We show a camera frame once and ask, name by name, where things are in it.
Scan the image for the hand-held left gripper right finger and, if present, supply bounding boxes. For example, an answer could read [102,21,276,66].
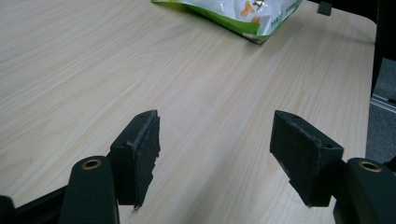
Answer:
[269,109,345,208]

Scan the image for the metal floor rail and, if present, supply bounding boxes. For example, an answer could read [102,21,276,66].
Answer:
[369,93,396,115]

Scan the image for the white and green snack packet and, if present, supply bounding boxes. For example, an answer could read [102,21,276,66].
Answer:
[150,0,304,45]

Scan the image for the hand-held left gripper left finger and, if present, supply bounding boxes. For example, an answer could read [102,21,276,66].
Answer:
[109,109,162,210]

